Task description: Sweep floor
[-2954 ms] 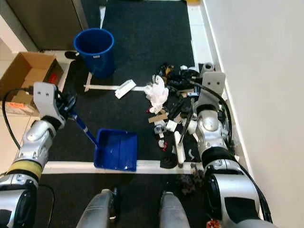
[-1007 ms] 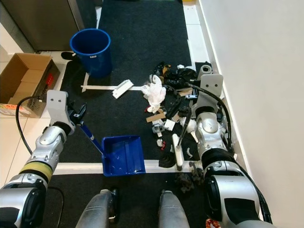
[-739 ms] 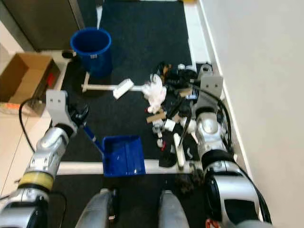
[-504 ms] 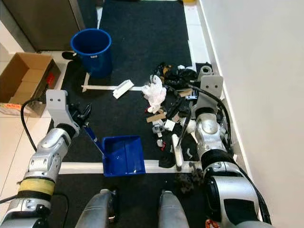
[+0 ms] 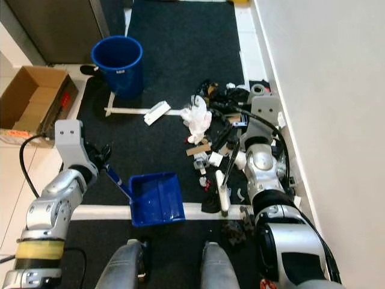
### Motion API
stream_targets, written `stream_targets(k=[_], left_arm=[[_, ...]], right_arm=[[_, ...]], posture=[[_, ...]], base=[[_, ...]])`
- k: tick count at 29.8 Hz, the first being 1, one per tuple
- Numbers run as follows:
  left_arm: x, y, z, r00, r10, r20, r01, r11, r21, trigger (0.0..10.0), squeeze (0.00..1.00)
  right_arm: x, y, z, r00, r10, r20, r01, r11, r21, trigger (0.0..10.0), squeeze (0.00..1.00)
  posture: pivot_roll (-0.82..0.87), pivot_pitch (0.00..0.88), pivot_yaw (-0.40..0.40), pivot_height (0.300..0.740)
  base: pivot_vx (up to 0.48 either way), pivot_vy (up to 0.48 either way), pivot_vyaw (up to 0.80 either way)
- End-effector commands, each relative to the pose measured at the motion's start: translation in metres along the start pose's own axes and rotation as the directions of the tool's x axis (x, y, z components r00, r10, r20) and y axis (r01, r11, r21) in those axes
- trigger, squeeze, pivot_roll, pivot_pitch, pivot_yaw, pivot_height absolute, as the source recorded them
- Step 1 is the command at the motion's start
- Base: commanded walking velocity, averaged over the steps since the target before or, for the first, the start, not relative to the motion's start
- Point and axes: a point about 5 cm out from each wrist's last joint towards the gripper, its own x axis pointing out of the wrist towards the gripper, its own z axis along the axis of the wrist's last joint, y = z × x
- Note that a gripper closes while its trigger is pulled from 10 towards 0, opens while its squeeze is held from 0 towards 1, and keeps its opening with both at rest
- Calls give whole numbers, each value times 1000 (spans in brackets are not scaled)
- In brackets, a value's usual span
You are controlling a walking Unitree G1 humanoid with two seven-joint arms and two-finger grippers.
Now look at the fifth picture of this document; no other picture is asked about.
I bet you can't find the blue long-handled dustpan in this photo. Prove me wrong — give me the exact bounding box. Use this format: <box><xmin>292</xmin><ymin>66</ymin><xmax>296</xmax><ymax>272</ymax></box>
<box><xmin>103</xmin><ymin>164</ymin><xmax>186</xmax><ymax>228</ymax></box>

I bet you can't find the white-headed black-handled broom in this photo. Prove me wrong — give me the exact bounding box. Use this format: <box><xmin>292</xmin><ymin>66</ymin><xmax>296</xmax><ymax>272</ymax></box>
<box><xmin>215</xmin><ymin>83</ymin><xmax>268</xmax><ymax>216</ymax></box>

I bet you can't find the black floor mat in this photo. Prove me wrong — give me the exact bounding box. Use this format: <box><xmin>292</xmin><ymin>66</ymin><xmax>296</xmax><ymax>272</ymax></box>
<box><xmin>75</xmin><ymin>0</ymin><xmax>262</xmax><ymax>205</ymax></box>
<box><xmin>60</xmin><ymin>217</ymin><xmax>265</xmax><ymax>289</ymax></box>

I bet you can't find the crumpled black plastic bag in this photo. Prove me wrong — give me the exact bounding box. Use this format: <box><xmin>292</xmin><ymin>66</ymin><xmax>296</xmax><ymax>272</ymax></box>
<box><xmin>208</xmin><ymin>84</ymin><xmax>250</xmax><ymax>112</ymax></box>

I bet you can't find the crumpled white plastic bag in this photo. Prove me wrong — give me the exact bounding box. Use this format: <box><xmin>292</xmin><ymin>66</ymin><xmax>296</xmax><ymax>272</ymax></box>
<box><xmin>180</xmin><ymin>95</ymin><xmax>212</xmax><ymax>144</ymax></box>

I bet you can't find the white tape strip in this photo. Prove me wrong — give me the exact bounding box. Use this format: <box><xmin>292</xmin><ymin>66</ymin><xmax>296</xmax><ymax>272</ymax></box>
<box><xmin>105</xmin><ymin>92</ymin><xmax>184</xmax><ymax>118</ymax></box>

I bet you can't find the brown cardboard piece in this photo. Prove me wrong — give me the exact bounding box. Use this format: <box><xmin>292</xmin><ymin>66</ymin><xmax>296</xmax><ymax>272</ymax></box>
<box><xmin>186</xmin><ymin>143</ymin><xmax>211</xmax><ymax>156</ymax></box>

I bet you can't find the small white rectangular box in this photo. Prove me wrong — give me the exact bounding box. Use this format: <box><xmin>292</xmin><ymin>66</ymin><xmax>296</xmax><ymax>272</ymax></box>
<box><xmin>144</xmin><ymin>101</ymin><xmax>172</xmax><ymax>126</ymax></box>

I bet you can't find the blue plastic bucket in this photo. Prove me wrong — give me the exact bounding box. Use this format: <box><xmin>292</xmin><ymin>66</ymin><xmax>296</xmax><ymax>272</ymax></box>
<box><xmin>91</xmin><ymin>36</ymin><xmax>144</xmax><ymax>99</ymax></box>

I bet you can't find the open brown cardboard box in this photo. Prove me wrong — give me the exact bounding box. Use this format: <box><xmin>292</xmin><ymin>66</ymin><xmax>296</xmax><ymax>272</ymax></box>
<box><xmin>0</xmin><ymin>66</ymin><xmax>79</xmax><ymax>147</ymax></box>

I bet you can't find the grey left robot leg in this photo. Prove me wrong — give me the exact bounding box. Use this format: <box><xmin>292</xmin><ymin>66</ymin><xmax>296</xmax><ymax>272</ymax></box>
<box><xmin>95</xmin><ymin>239</ymin><xmax>148</xmax><ymax>289</ymax></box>

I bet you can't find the grey robot leg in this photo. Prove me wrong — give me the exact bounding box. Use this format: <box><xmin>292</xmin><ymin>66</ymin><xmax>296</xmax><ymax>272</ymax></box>
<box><xmin>202</xmin><ymin>241</ymin><xmax>247</xmax><ymax>289</ymax></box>
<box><xmin>95</xmin><ymin>239</ymin><xmax>148</xmax><ymax>289</ymax></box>

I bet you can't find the grey metal door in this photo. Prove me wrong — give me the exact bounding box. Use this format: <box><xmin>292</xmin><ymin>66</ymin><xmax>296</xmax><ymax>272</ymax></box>
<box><xmin>3</xmin><ymin>0</ymin><xmax>109</xmax><ymax>65</ymax></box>

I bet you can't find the grey right robot leg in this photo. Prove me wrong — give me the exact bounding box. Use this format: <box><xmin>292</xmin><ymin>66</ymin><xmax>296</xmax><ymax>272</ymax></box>
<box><xmin>202</xmin><ymin>241</ymin><xmax>247</xmax><ymax>289</ymax></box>

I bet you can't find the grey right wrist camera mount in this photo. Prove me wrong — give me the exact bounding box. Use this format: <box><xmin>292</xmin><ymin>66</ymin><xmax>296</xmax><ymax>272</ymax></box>
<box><xmin>250</xmin><ymin>95</ymin><xmax>282</xmax><ymax>136</ymax></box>

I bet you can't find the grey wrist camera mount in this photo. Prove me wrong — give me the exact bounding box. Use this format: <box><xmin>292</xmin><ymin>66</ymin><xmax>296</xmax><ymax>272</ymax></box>
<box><xmin>250</xmin><ymin>95</ymin><xmax>282</xmax><ymax>136</ymax></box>
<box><xmin>55</xmin><ymin>119</ymin><xmax>91</xmax><ymax>172</ymax></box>

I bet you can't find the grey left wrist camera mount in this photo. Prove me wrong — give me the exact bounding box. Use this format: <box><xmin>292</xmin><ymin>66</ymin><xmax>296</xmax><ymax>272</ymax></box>
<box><xmin>55</xmin><ymin>119</ymin><xmax>91</xmax><ymax>172</ymax></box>

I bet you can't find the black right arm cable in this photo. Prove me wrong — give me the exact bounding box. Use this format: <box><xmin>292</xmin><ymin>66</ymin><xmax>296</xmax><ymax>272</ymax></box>
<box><xmin>239</xmin><ymin>110</ymin><xmax>342</xmax><ymax>285</ymax></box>

